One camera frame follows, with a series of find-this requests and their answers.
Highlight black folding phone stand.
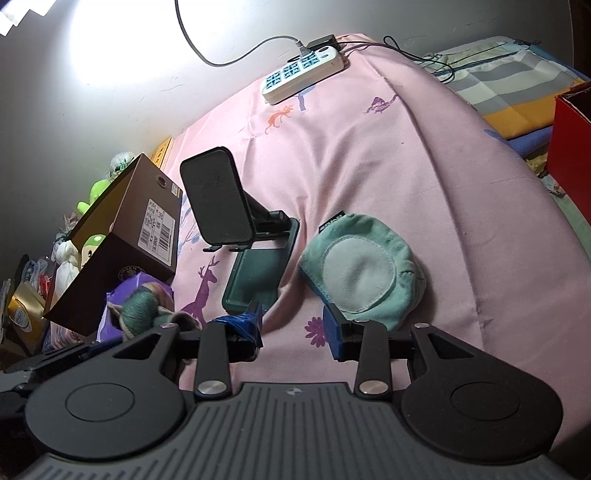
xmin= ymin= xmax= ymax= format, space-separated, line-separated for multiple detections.
xmin=180 ymin=146 xmax=301 ymax=315

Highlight yellow box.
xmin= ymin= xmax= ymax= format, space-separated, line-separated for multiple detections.
xmin=7 ymin=281 xmax=48 ymax=357

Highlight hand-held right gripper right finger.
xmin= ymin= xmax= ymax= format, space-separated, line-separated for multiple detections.
xmin=322 ymin=302 xmax=477 ymax=400

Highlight green plush toy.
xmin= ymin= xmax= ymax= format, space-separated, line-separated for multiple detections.
xmin=78 ymin=234 xmax=108 ymax=271
xmin=76 ymin=179 xmax=112 ymax=215

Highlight striped blanket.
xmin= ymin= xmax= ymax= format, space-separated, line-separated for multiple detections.
xmin=422 ymin=36 xmax=591 ymax=160

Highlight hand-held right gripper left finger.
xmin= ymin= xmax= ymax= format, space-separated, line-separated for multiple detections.
xmin=113 ymin=300 xmax=266 ymax=400

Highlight striped socks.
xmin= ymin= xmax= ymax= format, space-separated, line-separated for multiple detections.
xmin=107 ymin=281 xmax=200 ymax=343

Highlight red box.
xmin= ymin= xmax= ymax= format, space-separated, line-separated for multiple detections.
xmin=546 ymin=80 xmax=591 ymax=232

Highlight wooden strip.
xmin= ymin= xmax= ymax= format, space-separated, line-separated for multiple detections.
xmin=151 ymin=137 xmax=174 ymax=171

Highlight teal knit hat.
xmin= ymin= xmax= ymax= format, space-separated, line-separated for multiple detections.
xmin=298 ymin=212 xmax=427 ymax=333

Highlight grey power cable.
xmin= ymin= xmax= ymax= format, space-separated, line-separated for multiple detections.
xmin=174 ymin=0 xmax=308 ymax=66

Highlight white fluffy plush toy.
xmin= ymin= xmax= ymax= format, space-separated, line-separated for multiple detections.
xmin=108 ymin=151 xmax=136 ymax=177

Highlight pink printed bedsheet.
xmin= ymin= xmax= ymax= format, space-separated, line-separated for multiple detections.
xmin=48 ymin=32 xmax=591 ymax=407

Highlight black plug adapter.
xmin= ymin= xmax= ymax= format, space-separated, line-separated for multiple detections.
xmin=306 ymin=34 xmax=341 ymax=51

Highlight brown cardboard shoe box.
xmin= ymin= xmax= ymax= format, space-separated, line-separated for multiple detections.
xmin=44 ymin=154 xmax=184 ymax=337

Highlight black thin cable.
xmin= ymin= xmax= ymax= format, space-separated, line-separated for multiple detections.
xmin=336 ymin=34 xmax=536 ymax=86

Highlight white power strip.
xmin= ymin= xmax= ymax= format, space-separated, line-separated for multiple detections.
xmin=262 ymin=45 xmax=346 ymax=106

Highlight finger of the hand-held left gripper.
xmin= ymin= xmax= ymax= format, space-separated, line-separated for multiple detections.
xmin=41 ymin=339 xmax=124 ymax=370

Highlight purple tissue packet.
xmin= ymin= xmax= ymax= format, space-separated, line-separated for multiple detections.
xmin=95 ymin=271 xmax=177 ymax=343

